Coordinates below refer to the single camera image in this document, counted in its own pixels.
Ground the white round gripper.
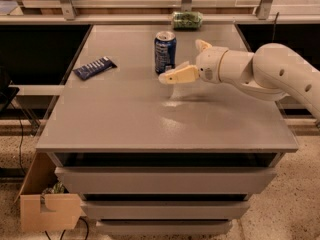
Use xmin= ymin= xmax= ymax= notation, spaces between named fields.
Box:
xmin=158 ymin=39 xmax=228 ymax=85

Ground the blue pepsi can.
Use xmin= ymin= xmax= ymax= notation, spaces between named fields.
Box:
xmin=154 ymin=31 xmax=177 ymax=74

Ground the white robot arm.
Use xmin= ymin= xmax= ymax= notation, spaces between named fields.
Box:
xmin=159 ymin=39 xmax=320 ymax=120

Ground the green chip bag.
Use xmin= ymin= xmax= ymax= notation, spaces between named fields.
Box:
xmin=172 ymin=11 xmax=203 ymax=30

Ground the blue snack bar wrapper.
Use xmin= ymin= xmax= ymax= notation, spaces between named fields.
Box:
xmin=73 ymin=56 xmax=117 ymax=81

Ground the grey drawer cabinet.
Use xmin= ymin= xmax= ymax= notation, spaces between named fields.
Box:
xmin=35 ymin=23 xmax=299 ymax=237

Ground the top grey drawer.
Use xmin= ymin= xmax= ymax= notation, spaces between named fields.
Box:
xmin=55 ymin=167 xmax=276 ymax=194

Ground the grey drawer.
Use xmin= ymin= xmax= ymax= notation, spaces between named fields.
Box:
xmin=96 ymin=221 xmax=232 ymax=235
xmin=81 ymin=201 xmax=249 ymax=220
xmin=55 ymin=167 xmax=276 ymax=194

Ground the middle grey drawer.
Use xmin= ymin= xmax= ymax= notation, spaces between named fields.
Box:
xmin=81 ymin=201 xmax=249 ymax=220

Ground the bottom grey drawer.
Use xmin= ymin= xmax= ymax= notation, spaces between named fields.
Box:
xmin=96 ymin=221 xmax=232 ymax=235

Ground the brown cardboard box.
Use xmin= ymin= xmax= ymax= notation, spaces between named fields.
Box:
xmin=16 ymin=153 xmax=82 ymax=232

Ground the metal frame railing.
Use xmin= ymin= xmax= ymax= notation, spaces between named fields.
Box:
xmin=1 ymin=0 xmax=320 ymax=24

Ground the black thin cable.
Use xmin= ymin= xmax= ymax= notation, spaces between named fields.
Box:
xmin=271 ymin=11 xmax=280 ymax=44

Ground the black floor cable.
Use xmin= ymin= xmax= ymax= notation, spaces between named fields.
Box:
xmin=9 ymin=102 xmax=28 ymax=177

